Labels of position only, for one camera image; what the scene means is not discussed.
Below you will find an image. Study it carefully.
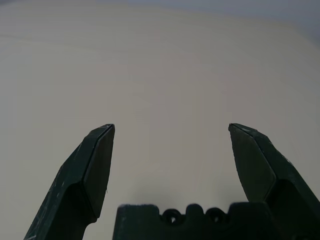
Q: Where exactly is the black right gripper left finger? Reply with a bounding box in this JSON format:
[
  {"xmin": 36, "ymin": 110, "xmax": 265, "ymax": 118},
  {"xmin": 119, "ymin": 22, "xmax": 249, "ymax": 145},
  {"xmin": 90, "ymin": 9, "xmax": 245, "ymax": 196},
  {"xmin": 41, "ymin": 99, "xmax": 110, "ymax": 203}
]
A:
[{"xmin": 23, "ymin": 123, "xmax": 116, "ymax": 240}]

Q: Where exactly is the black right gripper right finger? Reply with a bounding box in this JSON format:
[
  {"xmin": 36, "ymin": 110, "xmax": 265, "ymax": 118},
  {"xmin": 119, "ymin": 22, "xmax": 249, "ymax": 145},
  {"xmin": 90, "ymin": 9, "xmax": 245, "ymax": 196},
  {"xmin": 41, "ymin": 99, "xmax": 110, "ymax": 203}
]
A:
[{"xmin": 227, "ymin": 122, "xmax": 320, "ymax": 240}]

